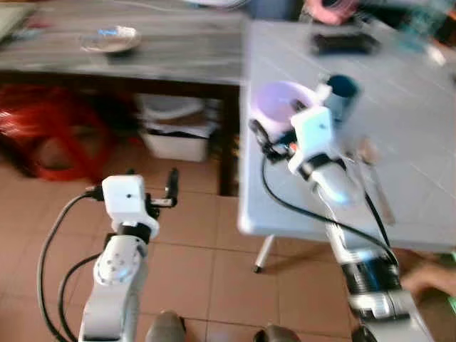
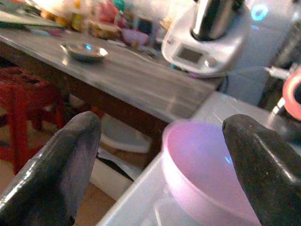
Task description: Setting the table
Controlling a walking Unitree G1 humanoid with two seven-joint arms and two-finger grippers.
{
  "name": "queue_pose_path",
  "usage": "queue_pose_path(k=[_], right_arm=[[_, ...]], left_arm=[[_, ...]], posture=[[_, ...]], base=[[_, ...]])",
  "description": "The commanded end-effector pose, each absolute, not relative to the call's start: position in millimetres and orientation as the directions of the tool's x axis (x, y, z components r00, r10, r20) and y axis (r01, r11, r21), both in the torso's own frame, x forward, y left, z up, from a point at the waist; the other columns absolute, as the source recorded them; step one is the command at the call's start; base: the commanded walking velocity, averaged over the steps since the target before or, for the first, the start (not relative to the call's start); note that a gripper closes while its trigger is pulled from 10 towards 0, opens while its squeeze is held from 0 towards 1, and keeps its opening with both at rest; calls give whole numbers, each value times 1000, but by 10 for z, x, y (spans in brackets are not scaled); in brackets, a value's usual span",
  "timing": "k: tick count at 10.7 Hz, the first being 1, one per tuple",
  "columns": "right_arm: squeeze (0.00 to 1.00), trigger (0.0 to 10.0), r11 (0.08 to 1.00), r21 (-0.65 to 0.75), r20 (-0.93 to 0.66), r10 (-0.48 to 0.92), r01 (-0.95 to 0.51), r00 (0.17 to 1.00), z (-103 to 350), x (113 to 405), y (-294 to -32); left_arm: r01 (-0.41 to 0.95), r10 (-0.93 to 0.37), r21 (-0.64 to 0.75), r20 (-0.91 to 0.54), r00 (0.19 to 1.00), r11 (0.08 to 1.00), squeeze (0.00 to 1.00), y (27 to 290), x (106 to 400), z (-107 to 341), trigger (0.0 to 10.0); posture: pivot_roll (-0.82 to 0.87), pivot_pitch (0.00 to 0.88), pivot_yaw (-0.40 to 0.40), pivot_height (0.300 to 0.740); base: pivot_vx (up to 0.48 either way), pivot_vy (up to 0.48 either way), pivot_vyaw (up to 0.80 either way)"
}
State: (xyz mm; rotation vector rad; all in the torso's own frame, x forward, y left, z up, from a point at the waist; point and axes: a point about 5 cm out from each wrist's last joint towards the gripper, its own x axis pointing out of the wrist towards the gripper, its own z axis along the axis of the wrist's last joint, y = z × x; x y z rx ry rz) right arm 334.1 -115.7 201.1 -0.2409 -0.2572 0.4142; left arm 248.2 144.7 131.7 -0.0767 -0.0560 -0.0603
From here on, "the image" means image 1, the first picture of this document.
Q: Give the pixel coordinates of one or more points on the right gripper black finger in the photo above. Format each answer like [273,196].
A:
[258,132]

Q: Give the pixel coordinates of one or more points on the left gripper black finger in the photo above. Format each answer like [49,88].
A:
[172,185]
[130,173]

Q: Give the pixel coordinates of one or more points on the purple plastic bowl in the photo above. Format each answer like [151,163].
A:
[281,103]

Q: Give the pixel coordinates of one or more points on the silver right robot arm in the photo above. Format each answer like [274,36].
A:
[370,271]

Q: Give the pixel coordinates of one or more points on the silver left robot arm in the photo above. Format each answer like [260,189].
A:
[117,274]

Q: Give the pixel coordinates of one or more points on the white storage box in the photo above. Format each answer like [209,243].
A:
[178,139]

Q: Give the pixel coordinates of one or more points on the metal fork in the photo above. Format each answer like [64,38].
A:
[354,167]

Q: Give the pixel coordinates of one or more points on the dark teal cup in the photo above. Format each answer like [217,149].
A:
[343,96]

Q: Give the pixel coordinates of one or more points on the metal spoon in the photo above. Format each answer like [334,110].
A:
[370,157]

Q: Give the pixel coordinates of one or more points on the grey wooden table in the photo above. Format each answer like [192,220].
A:
[185,53]

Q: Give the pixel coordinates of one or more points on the flat black device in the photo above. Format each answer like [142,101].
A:
[344,44]

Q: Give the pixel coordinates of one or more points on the white plastic folding table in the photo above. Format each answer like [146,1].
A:
[413,157]

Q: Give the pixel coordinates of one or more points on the shallow glass dish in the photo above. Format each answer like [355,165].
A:
[110,39]

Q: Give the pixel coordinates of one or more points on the pink round item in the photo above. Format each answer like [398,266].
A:
[331,11]

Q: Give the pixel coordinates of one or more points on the person's bare foot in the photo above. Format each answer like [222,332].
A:
[427,279]

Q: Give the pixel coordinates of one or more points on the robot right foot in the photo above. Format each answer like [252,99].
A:
[278,335]

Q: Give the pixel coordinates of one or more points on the teal transparent bottle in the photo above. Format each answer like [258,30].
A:
[420,28]

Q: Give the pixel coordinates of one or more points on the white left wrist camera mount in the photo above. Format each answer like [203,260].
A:
[122,196]

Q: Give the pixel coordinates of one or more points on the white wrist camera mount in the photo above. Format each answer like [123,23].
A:
[311,132]
[122,196]

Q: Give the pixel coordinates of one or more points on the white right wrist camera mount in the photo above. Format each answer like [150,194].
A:
[311,132]

